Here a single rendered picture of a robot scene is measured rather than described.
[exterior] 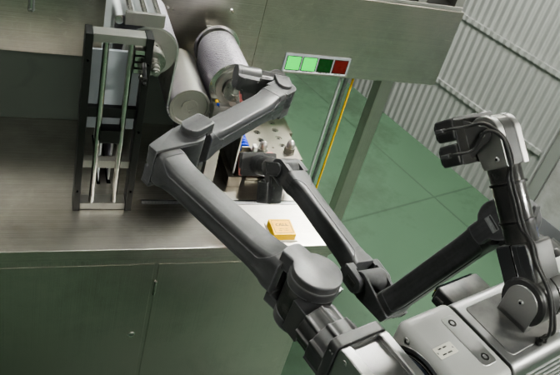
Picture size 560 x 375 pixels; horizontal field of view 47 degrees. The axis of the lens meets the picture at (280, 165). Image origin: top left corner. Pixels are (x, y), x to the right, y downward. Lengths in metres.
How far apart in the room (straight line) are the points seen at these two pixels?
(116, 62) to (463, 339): 1.10
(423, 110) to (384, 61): 2.17
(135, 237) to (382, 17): 1.13
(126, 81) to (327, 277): 0.90
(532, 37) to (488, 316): 3.16
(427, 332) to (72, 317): 1.30
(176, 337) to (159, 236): 0.43
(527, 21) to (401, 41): 1.73
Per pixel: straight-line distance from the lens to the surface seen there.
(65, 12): 2.08
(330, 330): 0.89
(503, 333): 0.96
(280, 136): 2.13
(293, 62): 2.27
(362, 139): 2.80
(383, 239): 3.58
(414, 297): 1.42
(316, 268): 0.96
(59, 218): 1.86
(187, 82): 1.89
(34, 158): 2.08
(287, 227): 1.93
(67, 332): 2.05
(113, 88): 1.71
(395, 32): 2.38
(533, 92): 4.04
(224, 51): 1.94
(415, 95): 4.60
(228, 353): 2.27
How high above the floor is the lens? 2.12
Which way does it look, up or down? 33 degrees down
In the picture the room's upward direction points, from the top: 16 degrees clockwise
